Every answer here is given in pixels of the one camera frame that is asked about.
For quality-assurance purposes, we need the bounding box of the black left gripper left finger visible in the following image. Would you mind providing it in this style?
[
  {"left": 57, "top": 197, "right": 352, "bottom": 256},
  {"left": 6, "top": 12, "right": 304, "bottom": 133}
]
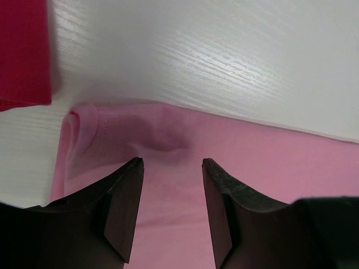
[{"left": 1, "top": 157, "right": 144, "bottom": 268}]

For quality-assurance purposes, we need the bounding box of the light pink t-shirt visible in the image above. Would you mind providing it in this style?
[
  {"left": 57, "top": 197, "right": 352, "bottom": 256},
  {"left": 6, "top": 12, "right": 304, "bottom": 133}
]
[{"left": 50, "top": 104, "right": 358, "bottom": 268}]

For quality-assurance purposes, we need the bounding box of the folded magenta t-shirt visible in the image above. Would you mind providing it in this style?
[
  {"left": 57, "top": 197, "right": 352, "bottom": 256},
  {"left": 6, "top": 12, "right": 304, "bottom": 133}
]
[{"left": 1, "top": 1, "right": 52, "bottom": 111}]

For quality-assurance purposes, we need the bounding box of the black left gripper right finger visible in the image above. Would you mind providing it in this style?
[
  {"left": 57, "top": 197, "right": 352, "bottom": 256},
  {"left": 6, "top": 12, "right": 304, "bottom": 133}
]
[{"left": 202, "top": 159, "right": 358, "bottom": 268}]

